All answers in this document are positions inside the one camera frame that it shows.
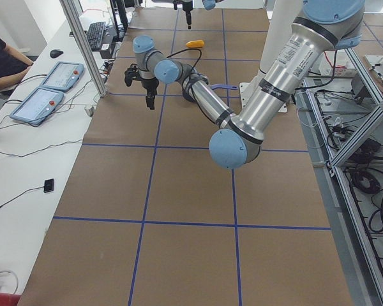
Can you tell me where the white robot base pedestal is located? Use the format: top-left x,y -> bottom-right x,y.
239,0 -> 303,107

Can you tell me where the black computer mouse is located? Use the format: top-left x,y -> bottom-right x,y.
50,49 -> 64,59

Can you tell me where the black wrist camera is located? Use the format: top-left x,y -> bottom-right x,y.
124,63 -> 141,87

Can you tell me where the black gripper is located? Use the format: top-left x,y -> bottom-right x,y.
141,78 -> 159,110
174,0 -> 193,29

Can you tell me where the brown paper table cover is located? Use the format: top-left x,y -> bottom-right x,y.
20,8 -> 353,305

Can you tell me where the blue teach pendant near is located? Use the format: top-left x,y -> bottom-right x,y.
10,87 -> 64,127

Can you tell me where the blue teach pendant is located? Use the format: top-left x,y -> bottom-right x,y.
10,87 -> 64,127
40,61 -> 84,92

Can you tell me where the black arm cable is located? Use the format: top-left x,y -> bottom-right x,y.
165,47 -> 202,80

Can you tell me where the yellow corn cob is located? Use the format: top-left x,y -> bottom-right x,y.
186,40 -> 205,48

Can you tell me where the white cable bundle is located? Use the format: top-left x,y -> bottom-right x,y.
0,270 -> 19,293

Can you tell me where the small metal cylinder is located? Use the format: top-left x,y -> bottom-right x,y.
84,105 -> 94,117

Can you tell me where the seated person black shirt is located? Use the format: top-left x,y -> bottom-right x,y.
0,38 -> 34,91

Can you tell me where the aluminium frame post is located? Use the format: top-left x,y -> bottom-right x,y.
59,0 -> 107,98

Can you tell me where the blue teach pendant far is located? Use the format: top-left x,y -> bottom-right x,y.
40,61 -> 84,92

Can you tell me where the small black pad with cable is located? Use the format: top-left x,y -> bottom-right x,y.
0,178 -> 55,210

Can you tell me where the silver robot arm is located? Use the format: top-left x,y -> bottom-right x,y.
153,0 -> 220,29
133,1 -> 364,169

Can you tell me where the aluminium frame rack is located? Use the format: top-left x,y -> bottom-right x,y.
294,41 -> 383,305

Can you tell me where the black keyboard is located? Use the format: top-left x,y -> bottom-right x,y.
86,22 -> 106,51

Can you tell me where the dark blue saucepan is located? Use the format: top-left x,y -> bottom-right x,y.
181,83 -> 239,102

